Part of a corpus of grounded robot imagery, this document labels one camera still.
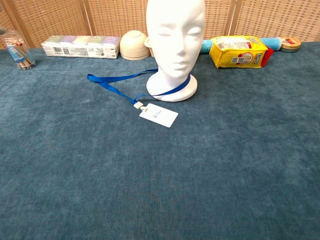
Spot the blue lanyard with white badge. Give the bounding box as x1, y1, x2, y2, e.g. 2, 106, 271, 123
87, 68, 192, 129

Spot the beige lunch box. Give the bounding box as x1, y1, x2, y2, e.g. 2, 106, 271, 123
144, 36, 155, 58

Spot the beige upturned bowl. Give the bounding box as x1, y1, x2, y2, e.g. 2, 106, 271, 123
119, 30, 151, 61

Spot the white foam mannequin head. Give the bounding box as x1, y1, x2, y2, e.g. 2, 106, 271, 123
145, 0, 206, 103

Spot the light blue rolled tube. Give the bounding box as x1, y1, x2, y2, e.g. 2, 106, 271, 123
199, 36, 283, 55

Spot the yellow snack bag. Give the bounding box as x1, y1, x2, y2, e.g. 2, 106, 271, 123
208, 35, 275, 70

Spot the pastel tissue multipack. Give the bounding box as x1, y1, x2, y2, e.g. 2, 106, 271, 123
41, 35, 121, 60

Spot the wicker folding screen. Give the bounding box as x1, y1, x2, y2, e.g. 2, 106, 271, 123
0, 0, 320, 50

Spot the teal tablecloth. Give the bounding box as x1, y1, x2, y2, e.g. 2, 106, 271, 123
0, 41, 320, 240

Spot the clear jar of pencils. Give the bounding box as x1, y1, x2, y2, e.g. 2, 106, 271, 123
1, 29, 36, 71

